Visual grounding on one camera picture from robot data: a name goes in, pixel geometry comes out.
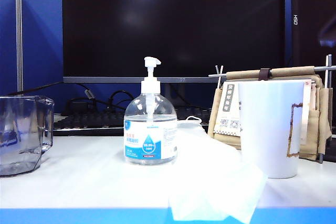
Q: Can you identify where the black charger block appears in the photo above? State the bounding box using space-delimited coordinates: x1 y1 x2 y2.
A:
68 99 89 114

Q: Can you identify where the black cable with white tag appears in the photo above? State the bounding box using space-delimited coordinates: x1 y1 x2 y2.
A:
76 83 93 101

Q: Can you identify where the black keyboard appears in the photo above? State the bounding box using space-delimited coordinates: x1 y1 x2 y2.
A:
52 106 211 136

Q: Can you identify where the white ceramic cup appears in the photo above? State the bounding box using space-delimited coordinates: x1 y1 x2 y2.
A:
237 80 305 179

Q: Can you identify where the brown strap loop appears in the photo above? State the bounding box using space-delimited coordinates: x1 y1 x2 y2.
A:
259 68 271 81

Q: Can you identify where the black adapter mains cable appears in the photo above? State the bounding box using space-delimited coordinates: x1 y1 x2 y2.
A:
7 81 64 96

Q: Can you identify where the silver partition post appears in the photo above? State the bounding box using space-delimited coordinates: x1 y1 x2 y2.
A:
15 0 24 93

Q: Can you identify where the black HSD monitor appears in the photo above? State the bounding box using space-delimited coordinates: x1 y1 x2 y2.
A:
290 0 336 68

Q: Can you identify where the clear hand sanitizer pump bottle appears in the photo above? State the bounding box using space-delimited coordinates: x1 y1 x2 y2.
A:
123 56 179 166

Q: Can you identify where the white face mask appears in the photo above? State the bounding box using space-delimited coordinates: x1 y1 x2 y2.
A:
167 115 268 222

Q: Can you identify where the black AOC monitor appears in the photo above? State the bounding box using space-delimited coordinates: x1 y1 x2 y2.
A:
62 0 287 106

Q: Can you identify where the paper desk calendar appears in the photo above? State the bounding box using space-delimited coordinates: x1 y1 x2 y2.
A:
213 79 313 146

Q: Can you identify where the transparent plastic cup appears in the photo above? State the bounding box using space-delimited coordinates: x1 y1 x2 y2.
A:
0 95 55 177

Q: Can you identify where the black looped cable with plug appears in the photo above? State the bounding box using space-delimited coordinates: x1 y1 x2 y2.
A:
106 90 132 112

